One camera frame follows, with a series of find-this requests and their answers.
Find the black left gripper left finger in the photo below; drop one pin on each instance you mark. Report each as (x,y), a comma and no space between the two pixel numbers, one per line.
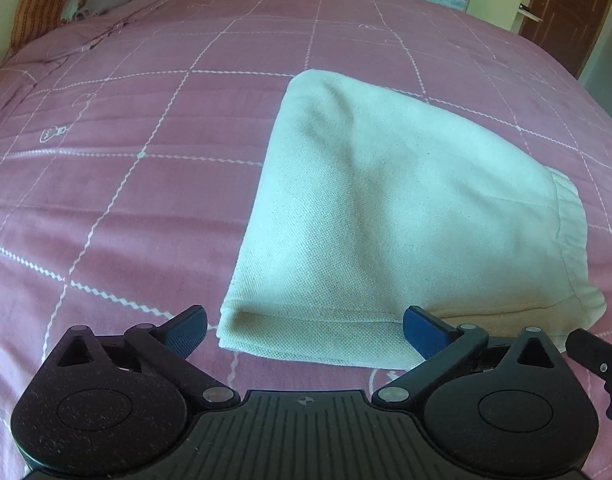
(165,350)

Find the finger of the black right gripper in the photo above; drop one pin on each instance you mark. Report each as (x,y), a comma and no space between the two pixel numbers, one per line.
(592,353)

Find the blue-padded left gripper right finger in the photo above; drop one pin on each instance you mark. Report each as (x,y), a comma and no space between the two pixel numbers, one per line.
(447,351)

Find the white sweatpants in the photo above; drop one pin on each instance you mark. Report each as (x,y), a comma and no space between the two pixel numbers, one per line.
(370,202)

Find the cream corner shelf unit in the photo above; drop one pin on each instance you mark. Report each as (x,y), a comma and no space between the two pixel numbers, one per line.
(527,13)

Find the brown wooden door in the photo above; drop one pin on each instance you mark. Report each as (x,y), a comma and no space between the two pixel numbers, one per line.
(568,31)

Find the orange striped cushion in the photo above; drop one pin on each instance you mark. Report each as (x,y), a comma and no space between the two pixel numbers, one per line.
(33,19)

